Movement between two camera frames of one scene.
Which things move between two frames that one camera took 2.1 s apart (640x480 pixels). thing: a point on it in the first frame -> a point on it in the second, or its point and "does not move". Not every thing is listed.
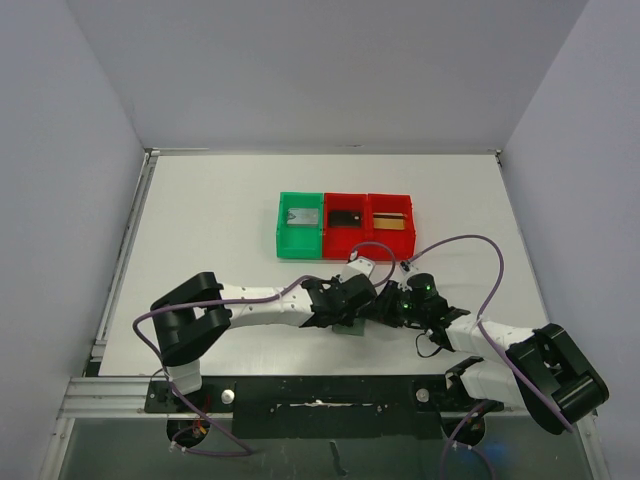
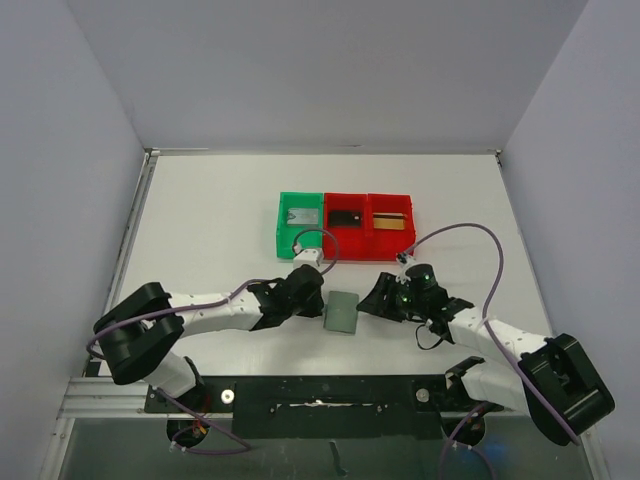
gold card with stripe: x=389 y=221 does not move
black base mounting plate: x=321 y=407 does not move
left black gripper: x=346 y=319 -> x=314 y=308
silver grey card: x=303 y=216 does not move
